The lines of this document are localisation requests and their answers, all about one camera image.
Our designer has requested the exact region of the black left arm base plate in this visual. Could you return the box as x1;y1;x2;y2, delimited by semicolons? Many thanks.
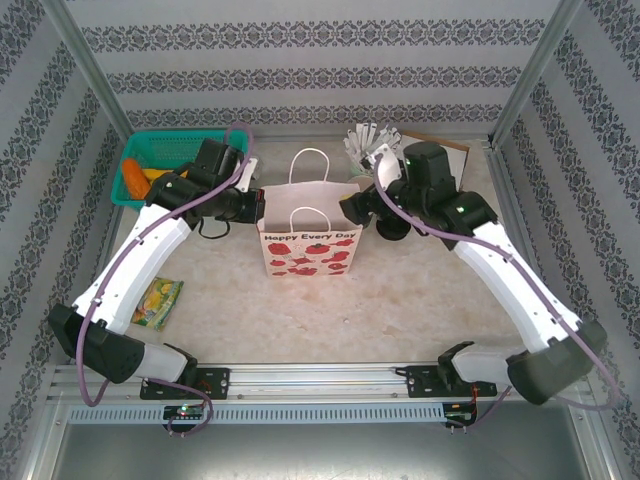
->
139;367;231;401

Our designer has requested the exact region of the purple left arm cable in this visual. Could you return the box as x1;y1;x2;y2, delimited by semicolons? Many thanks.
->
78;124;254;408

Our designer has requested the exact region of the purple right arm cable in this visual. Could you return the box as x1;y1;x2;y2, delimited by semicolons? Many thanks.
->
372;152;622;432

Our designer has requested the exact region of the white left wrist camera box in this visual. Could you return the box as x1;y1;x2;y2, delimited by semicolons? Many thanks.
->
238;157;261;192

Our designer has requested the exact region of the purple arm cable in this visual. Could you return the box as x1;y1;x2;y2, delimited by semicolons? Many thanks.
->
78;124;254;408
372;152;622;432

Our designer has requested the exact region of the teal plastic basket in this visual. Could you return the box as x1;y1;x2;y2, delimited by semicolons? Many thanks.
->
110;130;251;207

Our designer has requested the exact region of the green and yellow snack packet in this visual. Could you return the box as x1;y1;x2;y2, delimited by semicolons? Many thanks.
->
130;276;185;332

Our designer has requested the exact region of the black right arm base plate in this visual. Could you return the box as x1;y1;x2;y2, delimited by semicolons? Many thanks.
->
405;364;499;400

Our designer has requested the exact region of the yellow toy fruit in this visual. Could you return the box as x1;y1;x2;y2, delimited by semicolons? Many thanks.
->
142;168;189;183

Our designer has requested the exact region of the aluminium frame post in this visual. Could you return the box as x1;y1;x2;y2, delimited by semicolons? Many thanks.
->
42;0;136;146
489;0;584;146

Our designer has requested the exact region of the grey slotted cable duct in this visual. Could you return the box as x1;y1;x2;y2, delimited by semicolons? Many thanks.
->
67;403;446;425

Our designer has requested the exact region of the brown cardboard napkin box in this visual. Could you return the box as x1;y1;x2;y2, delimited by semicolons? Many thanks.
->
399;130;471;192

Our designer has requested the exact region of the orange toy carrot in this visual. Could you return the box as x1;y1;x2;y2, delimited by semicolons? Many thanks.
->
122;158;151;200

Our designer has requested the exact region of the thin black left gripper cable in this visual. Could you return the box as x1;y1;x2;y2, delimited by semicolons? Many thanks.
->
194;218;232;241

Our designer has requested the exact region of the aluminium frame side rail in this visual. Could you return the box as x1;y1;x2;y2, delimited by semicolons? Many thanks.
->
67;204;126;365
483;139;571;361

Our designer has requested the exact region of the aluminium mounting rail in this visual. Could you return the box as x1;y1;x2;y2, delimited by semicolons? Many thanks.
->
47;363;599;402

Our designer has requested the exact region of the grey metal panel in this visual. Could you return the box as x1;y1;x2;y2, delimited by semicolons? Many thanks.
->
49;419;609;480

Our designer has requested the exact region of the black cup lid stack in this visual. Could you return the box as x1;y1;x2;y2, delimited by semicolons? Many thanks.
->
375;219;412;244

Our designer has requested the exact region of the aluminium frame cross rail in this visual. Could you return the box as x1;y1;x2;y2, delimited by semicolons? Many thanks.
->
249;132;494;144

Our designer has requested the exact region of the white and red paper bag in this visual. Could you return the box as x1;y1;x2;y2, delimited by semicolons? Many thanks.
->
255;147;365;280

